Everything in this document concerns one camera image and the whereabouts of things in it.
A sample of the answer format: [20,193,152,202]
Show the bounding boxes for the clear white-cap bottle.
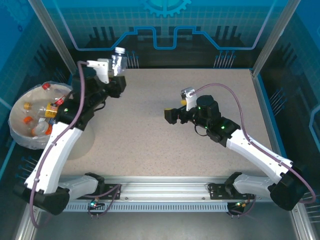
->
[110,46,129,77]

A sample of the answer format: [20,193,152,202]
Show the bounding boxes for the orange juice label bottle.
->
[23,102,59,118]

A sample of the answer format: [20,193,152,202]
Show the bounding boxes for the small orange-label brown-cap bottle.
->
[23,116,54,137]

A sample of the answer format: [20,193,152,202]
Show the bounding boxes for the cream round waste bin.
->
[8,81,96,161]

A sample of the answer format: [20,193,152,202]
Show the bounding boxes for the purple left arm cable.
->
[28,60,122,229]

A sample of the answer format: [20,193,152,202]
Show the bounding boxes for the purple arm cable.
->
[28,60,122,229]
[189,82,317,218]

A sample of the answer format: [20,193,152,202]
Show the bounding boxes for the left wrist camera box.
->
[86,58,112,85]

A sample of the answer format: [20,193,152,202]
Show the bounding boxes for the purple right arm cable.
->
[189,82,317,218]

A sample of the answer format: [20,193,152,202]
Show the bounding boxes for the blue-edged aluminium side rail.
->
[62,69,83,87]
[249,68,297,182]

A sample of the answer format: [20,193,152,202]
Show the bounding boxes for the aluminium front rail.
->
[29,174,300,204]

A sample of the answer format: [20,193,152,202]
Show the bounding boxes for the aluminium frame post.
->
[251,0,302,77]
[27,0,82,77]

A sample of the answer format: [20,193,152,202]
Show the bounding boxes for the slotted cable duct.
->
[59,202,230,213]

